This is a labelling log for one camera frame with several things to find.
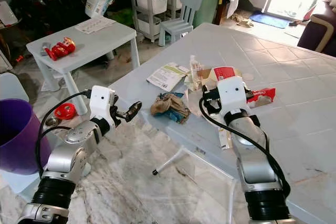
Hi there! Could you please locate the purple plastic rubbish bin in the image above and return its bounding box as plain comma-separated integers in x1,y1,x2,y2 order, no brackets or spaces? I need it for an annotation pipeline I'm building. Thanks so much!
0,98,39,176

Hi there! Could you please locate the silver foil wrapper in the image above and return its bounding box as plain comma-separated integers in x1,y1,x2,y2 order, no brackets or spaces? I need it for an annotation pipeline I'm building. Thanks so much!
189,90,211,120

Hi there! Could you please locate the red cardboard carton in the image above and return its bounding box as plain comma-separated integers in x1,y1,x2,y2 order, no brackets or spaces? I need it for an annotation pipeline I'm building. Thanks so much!
212,66,238,82

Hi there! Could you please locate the clear plastic wrapper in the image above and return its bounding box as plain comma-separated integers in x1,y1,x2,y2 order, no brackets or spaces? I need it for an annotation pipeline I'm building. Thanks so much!
186,54,205,92

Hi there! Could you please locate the flattened white carton box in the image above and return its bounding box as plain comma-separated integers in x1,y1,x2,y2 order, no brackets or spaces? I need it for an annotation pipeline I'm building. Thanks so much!
217,125,234,151

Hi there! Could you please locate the crumpled brown blue rag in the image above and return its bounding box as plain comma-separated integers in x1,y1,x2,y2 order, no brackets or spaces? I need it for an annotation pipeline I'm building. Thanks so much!
150,91,192,125

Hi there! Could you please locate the white green paper leaflet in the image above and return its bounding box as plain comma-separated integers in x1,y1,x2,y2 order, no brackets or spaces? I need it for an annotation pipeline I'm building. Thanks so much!
145,62,190,93

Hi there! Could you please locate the red snack wrapper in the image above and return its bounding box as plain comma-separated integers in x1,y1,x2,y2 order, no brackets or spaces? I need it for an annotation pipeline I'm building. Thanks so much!
247,87,277,108

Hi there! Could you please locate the small metal bowl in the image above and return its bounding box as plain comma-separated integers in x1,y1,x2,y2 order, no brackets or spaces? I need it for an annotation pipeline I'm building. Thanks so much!
45,115,61,128

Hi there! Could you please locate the small white plastic table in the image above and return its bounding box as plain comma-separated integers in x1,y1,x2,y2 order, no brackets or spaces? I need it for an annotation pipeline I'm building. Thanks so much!
26,18,140,116

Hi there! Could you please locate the large white plastic table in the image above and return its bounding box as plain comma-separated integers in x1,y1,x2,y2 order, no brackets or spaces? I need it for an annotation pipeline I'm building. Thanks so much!
108,22,336,224

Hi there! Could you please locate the red toy figure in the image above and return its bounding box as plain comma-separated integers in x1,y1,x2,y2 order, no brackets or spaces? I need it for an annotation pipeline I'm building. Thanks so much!
45,36,77,61

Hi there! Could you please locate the beige floor rag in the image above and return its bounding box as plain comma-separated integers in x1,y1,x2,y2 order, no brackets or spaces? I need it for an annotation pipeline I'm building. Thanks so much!
231,13,255,28

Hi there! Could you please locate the pale green child chair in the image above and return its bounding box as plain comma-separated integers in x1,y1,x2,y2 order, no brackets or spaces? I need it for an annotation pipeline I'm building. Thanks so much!
158,0,205,47

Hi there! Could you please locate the white printed paper sheet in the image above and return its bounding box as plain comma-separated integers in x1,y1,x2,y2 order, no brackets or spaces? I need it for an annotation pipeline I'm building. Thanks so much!
74,16,117,35

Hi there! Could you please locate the green cabinet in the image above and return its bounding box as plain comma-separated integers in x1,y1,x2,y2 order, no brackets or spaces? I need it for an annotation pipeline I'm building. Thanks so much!
192,0,222,29

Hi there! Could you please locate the small grey object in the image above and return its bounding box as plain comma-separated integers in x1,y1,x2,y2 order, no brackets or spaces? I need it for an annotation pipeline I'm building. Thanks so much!
40,42,51,56

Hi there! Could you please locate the blue floor mat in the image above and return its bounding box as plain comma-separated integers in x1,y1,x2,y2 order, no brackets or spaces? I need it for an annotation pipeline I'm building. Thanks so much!
249,12,292,29

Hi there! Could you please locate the grey storage trolley shelf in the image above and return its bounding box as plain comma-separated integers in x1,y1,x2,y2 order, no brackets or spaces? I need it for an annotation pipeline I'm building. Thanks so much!
127,0,190,42

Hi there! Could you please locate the dark purple armchair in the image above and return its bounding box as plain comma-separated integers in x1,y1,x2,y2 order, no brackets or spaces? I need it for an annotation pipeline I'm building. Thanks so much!
297,12,336,58

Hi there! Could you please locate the white flat board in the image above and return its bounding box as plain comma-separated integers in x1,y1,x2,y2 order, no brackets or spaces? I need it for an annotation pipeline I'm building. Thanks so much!
0,1,18,26

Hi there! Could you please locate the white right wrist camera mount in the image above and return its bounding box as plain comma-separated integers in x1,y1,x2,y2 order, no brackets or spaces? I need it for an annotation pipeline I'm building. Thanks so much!
216,76,249,112

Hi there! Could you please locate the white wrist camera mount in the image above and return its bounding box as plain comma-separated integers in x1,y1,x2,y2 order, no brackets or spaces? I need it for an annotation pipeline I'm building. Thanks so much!
88,85,117,120
216,76,249,112

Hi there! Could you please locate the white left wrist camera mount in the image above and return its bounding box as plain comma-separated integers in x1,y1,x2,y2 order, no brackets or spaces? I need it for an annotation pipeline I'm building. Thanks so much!
88,85,117,120

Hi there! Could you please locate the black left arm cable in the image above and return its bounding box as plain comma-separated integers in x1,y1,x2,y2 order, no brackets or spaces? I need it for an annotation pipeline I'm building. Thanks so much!
35,90,91,178

